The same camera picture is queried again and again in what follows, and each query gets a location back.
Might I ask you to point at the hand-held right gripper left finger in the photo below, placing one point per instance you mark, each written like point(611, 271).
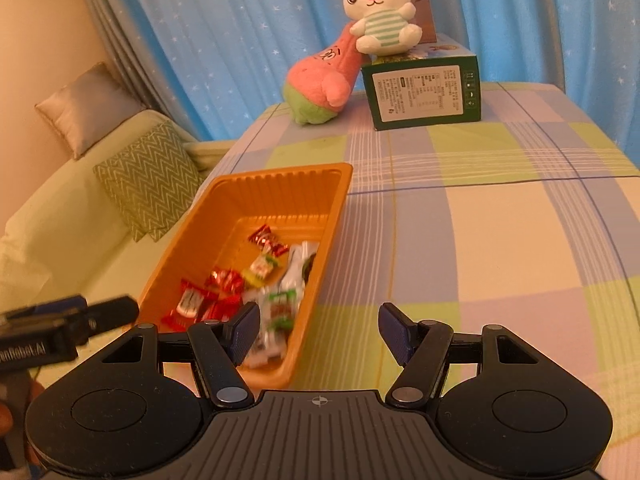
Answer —
point(247, 331)

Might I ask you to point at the pale green sofa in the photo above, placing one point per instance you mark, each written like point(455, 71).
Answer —
point(65, 255)

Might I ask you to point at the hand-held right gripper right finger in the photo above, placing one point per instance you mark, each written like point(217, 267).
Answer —
point(395, 332)

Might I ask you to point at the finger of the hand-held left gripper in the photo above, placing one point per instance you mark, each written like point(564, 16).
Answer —
point(45, 309)
point(107, 312)

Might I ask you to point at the small red candy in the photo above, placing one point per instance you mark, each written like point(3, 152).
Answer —
point(225, 280)

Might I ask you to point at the green cardboard box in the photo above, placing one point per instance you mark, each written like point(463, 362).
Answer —
point(425, 92)

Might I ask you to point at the red white-label snack packet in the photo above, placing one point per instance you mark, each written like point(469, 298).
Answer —
point(187, 305)

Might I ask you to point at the clear dark snack packet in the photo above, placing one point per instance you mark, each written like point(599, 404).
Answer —
point(280, 315)

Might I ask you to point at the green red candy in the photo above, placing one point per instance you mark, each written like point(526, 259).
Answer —
point(261, 270)

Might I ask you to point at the large red snack packet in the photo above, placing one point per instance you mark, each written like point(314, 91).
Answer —
point(222, 309)

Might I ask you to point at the blue star curtain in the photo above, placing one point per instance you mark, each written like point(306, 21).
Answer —
point(225, 35)

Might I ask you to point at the pink green starfish plush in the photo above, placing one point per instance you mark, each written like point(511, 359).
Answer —
point(322, 80)

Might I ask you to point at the orange plastic tray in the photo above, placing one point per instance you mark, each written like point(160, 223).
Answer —
point(235, 200)

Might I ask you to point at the green zigzag cushion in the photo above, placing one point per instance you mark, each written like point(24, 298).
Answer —
point(147, 185)

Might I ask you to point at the beige satin cushion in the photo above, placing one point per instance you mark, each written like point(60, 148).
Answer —
point(85, 105)

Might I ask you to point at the grey curtain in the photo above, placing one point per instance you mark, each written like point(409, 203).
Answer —
point(115, 25)

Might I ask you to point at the checked tablecloth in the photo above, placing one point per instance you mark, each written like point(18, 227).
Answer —
point(500, 240)

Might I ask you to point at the white bunny plush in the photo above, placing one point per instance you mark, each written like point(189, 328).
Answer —
point(382, 10)

